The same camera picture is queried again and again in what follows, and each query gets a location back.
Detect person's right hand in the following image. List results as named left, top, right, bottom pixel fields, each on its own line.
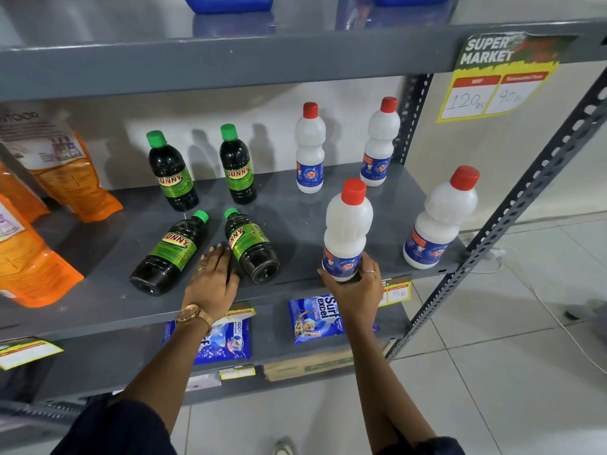
left=317, top=252, right=384, bottom=330

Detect person's left hand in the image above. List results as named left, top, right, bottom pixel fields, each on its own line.
left=182, top=244, right=241, bottom=324

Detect white bottle red cap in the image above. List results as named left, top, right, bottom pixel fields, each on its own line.
left=322, top=178, right=374, bottom=283
left=295, top=102, right=326, bottom=194
left=403, top=166, right=481, bottom=270
left=359, top=96, right=401, bottom=187

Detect person's left forearm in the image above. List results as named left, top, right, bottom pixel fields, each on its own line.
left=116, top=317, right=214, bottom=434

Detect person's right forearm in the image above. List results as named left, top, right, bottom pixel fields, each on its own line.
left=344, top=322, right=438, bottom=452

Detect dark bottle green cap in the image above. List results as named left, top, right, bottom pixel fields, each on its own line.
left=219, top=123, right=258, bottom=205
left=146, top=130, right=200, bottom=213
left=224, top=208, right=281, bottom=285
left=129, top=209, right=210, bottom=297

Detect yellow price tag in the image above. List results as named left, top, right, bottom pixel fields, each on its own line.
left=0, top=338, right=64, bottom=371
left=226, top=302, right=257, bottom=324
left=218, top=366, right=257, bottom=381
left=378, top=276, right=412, bottom=307

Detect rose gold wristwatch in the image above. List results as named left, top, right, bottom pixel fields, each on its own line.
left=175, top=304, right=215, bottom=333

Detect blue detergent packet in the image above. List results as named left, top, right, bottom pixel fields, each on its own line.
left=163, top=317, right=251, bottom=366
left=288, top=294, right=380, bottom=345

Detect brown cardboard box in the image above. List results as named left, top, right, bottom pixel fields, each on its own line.
left=263, top=340, right=392, bottom=382

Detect white shelf label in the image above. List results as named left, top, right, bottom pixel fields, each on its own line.
left=185, top=373, right=222, bottom=393

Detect orange and white packet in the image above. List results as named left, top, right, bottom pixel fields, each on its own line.
left=0, top=161, right=51, bottom=224
left=0, top=105, right=124, bottom=223
left=0, top=194, right=85, bottom=309

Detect dark blue left sleeve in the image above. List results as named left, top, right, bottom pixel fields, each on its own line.
left=51, top=397, right=177, bottom=455

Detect dark blue sleeve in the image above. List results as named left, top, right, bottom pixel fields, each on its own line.
left=51, top=397, right=177, bottom=455
left=379, top=436, right=466, bottom=455

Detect dark blue right sleeve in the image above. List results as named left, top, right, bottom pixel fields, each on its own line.
left=379, top=436, right=466, bottom=455

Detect grey metal shelf rack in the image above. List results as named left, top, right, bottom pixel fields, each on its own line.
left=0, top=0, right=607, bottom=436

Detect green yellow price poster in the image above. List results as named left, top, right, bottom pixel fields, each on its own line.
left=436, top=32, right=579, bottom=124

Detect white cable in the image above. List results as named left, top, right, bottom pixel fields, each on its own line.
left=457, top=246, right=607, bottom=377

